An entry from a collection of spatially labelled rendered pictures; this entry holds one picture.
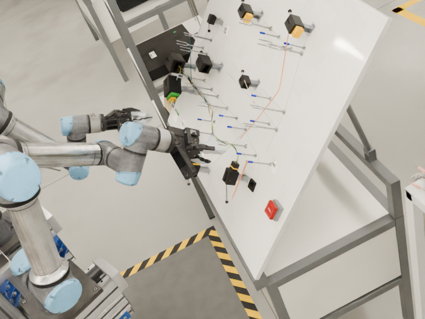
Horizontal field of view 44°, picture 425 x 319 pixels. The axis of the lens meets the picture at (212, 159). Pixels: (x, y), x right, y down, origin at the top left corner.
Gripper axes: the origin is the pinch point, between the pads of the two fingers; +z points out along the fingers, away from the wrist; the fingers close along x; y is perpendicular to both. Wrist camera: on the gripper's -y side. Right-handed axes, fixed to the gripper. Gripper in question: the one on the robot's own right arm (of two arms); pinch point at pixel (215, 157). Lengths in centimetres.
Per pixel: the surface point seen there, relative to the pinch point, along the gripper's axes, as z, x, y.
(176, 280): 74, 138, -4
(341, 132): 62, -9, 19
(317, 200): 62, 11, -3
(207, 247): 92, 127, 14
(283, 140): 22.6, -11.2, 5.9
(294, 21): 10, -38, 35
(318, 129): 19.6, -29.7, 0.4
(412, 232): 22, -50, -41
